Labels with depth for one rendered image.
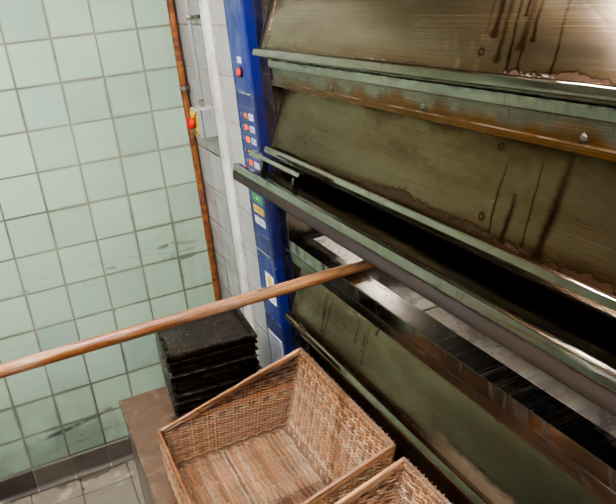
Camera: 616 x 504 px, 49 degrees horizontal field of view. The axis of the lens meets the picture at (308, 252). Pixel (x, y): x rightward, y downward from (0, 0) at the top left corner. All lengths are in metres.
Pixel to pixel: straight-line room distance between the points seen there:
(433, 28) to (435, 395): 0.75
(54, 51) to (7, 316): 1.02
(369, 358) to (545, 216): 0.78
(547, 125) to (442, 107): 0.25
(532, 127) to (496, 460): 0.64
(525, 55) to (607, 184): 0.21
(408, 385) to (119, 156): 1.59
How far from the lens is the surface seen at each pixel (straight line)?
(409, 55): 1.22
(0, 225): 2.73
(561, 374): 0.87
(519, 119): 1.05
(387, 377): 1.62
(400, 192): 1.32
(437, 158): 1.24
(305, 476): 2.00
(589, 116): 0.94
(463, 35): 1.12
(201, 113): 2.40
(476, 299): 0.97
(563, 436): 1.17
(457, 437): 1.44
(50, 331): 2.89
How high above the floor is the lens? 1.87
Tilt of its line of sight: 22 degrees down
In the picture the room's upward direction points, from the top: 6 degrees counter-clockwise
